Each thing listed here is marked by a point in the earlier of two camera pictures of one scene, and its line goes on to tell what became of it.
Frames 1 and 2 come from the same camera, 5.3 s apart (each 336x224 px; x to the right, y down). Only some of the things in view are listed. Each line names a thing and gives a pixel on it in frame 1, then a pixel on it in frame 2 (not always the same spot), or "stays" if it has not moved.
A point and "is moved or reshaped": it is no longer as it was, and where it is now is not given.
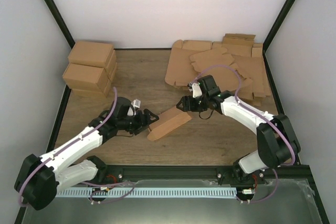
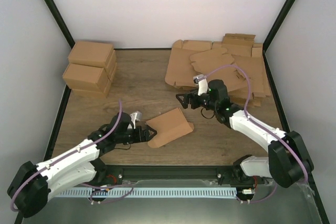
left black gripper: [143, 124] -> [143, 137]
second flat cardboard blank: [229, 77] stays
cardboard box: [167, 121] is moved or reshaped
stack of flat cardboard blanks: [237, 64] stays
